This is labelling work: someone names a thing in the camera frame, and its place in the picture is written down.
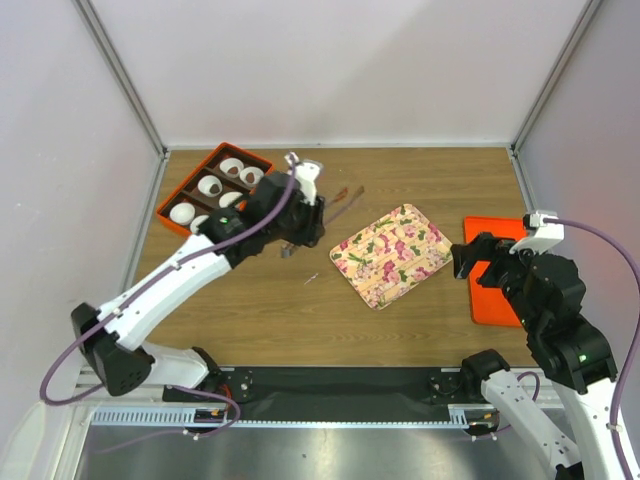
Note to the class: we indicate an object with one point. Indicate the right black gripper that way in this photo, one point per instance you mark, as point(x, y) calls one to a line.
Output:
point(483, 245)

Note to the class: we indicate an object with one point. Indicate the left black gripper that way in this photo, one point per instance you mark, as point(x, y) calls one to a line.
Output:
point(314, 229)

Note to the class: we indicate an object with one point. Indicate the metal tongs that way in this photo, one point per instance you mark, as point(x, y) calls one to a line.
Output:
point(337, 206)

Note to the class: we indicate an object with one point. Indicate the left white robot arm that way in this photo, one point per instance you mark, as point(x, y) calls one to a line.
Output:
point(114, 336)

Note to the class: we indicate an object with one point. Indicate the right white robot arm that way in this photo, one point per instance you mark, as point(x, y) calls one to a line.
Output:
point(577, 358)

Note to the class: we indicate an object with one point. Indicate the orange chocolate box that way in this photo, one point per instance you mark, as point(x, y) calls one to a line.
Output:
point(223, 176)

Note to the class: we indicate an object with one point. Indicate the small paper scrap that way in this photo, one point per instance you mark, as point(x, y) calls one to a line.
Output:
point(310, 279)

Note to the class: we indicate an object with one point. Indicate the floral serving tray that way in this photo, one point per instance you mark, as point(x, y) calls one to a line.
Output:
point(381, 275)

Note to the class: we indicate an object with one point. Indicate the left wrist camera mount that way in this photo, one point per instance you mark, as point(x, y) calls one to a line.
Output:
point(306, 173)

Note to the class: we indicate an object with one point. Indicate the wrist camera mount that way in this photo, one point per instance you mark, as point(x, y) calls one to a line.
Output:
point(306, 173)
point(543, 233)

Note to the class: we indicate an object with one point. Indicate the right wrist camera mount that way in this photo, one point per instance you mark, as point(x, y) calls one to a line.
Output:
point(543, 233)

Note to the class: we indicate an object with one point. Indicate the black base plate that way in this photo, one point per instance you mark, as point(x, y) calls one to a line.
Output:
point(361, 389)

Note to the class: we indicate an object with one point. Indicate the aluminium frame post right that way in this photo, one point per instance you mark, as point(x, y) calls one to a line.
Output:
point(584, 20)

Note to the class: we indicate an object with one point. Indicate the aluminium frame post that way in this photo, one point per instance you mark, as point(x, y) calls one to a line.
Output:
point(100, 36)
point(584, 20)

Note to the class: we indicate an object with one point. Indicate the white cable duct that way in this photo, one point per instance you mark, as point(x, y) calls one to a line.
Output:
point(200, 417)

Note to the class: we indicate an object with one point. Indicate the aluminium frame post left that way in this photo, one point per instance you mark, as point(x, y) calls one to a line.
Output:
point(100, 36)

